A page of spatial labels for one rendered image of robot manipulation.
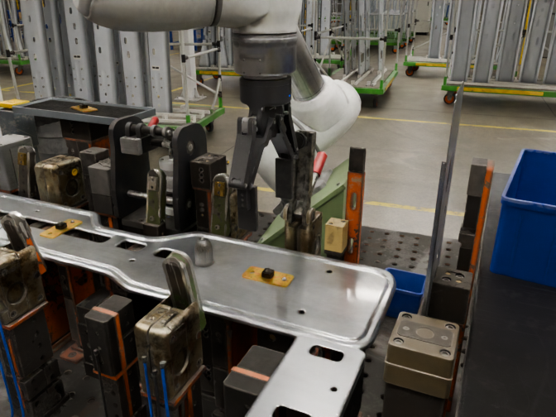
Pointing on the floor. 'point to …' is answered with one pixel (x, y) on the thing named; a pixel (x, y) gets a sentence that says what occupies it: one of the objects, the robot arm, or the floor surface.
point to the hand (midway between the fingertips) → (267, 205)
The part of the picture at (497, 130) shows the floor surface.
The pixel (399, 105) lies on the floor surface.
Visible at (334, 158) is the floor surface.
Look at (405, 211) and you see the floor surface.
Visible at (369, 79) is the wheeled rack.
